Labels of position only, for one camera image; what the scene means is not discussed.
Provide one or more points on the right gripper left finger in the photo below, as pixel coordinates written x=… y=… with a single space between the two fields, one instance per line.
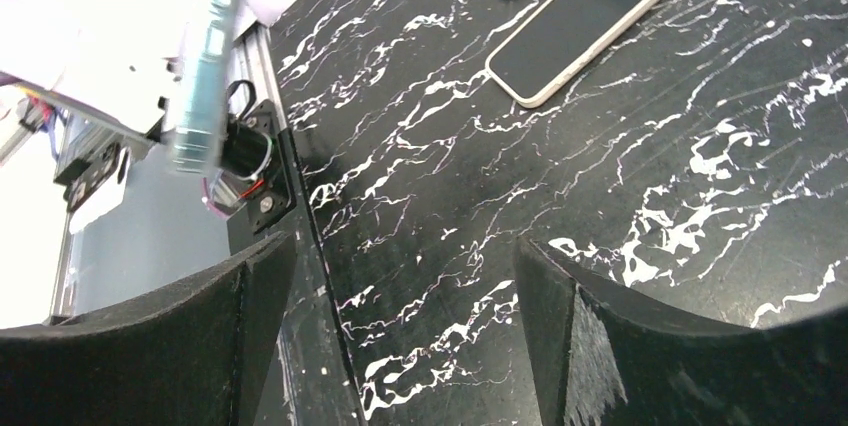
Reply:
x=193 y=352

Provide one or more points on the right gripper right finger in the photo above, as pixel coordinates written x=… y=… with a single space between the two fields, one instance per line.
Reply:
x=605 y=354

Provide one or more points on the clear phone case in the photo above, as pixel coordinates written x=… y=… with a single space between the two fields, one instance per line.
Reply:
x=195 y=121

